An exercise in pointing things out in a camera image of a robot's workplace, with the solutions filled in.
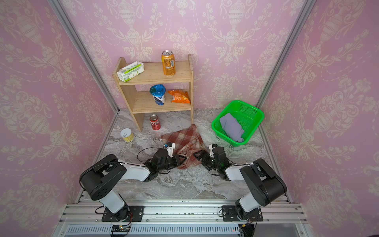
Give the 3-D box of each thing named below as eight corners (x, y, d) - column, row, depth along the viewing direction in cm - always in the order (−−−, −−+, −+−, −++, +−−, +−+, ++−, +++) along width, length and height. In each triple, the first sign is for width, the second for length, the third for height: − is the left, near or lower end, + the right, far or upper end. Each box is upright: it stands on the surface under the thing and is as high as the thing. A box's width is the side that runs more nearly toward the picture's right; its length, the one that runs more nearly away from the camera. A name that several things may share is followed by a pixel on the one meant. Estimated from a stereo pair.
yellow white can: (122, 142, 104) (118, 137, 100) (125, 132, 109) (122, 128, 105) (132, 141, 104) (129, 137, 100) (135, 132, 109) (132, 128, 105)
